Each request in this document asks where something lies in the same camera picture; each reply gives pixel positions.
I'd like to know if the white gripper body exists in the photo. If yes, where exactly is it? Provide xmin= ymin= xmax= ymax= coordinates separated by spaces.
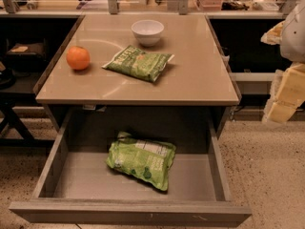
xmin=280 ymin=0 xmax=305 ymax=62

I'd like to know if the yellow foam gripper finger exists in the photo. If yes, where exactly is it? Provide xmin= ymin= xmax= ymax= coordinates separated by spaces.
xmin=262 ymin=63 xmax=305 ymax=123
xmin=260 ymin=21 xmax=284 ymax=45

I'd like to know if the open grey drawer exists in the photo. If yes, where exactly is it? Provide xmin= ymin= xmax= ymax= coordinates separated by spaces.
xmin=10 ymin=107 xmax=251 ymax=227

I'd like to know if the black side table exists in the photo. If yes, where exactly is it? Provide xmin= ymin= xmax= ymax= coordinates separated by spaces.
xmin=0 ymin=38 xmax=55 ymax=148

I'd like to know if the grey counter cabinet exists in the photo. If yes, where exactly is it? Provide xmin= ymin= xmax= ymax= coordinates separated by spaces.
xmin=35 ymin=13 xmax=240 ymax=107

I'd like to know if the orange fruit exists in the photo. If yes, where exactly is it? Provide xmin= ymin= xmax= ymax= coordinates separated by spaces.
xmin=66 ymin=46 xmax=91 ymax=71

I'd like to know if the green kettle chip bag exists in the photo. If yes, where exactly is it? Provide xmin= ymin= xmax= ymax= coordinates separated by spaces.
xmin=102 ymin=46 xmax=174 ymax=83

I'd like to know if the white bowl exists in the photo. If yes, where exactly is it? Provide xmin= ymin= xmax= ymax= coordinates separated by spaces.
xmin=132 ymin=20 xmax=164 ymax=47

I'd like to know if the green rice chip bag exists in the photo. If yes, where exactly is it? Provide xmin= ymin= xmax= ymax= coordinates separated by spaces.
xmin=106 ymin=132 xmax=176 ymax=191

